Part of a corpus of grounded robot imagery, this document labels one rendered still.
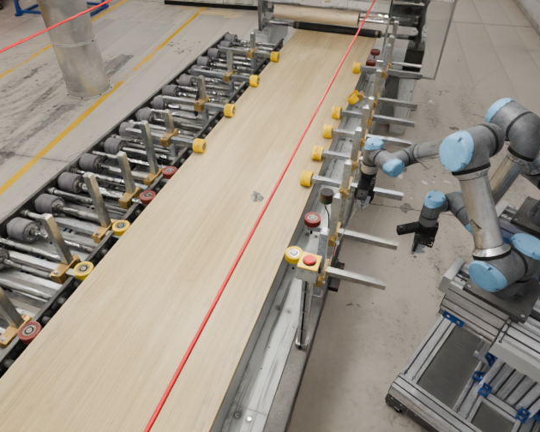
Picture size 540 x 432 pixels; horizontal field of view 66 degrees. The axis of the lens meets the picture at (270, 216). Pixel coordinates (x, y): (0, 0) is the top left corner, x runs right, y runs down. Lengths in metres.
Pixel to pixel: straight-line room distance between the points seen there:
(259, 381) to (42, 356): 0.82
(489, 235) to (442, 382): 1.14
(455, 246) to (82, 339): 2.63
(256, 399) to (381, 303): 1.35
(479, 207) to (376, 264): 1.71
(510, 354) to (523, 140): 0.75
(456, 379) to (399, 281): 0.83
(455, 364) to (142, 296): 1.65
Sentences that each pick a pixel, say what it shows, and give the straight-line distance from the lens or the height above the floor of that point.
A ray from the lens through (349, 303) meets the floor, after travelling 2.85.
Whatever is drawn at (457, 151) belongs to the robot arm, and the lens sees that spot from 1.42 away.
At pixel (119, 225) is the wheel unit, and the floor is 0.91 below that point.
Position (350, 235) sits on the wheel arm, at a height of 0.86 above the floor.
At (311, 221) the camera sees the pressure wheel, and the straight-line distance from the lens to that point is 2.00.
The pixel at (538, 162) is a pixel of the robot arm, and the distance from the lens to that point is 2.03.
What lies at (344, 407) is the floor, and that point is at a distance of 2.50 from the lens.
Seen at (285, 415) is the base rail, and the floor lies 0.70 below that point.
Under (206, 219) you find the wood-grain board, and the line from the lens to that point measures 2.04.
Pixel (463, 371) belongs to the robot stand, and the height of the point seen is 0.21.
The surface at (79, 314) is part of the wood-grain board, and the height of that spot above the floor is 0.90.
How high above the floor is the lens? 2.27
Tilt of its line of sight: 42 degrees down
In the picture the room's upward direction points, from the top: straight up
